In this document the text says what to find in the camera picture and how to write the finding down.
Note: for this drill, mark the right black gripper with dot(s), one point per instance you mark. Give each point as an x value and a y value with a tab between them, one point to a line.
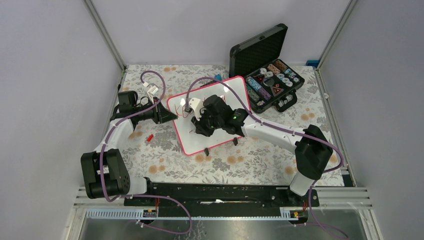
200	129

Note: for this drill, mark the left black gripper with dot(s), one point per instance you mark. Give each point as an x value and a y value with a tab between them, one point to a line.
161	114

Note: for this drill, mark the red marker cap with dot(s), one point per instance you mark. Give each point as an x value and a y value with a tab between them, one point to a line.
150	138

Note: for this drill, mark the pink framed whiteboard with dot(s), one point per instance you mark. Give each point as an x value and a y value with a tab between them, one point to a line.
191	142

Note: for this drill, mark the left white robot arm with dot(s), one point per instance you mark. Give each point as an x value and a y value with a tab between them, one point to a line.
104	170

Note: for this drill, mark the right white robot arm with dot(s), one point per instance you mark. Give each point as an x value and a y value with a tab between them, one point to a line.
311	149

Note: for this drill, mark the blue building brick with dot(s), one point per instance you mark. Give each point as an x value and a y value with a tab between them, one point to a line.
218	77

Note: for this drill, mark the open black chip case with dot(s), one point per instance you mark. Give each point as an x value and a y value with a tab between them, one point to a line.
270	82

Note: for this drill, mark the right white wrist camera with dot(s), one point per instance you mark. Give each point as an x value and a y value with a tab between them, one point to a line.
194	105

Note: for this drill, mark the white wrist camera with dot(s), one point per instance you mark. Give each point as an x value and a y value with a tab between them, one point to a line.
194	105
151	90

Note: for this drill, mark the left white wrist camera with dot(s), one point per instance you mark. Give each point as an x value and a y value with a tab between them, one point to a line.
151	90

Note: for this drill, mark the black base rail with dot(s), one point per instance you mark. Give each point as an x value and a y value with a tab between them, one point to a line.
221	200

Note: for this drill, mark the blue object behind frame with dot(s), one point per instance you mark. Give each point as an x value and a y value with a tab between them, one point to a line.
312	63

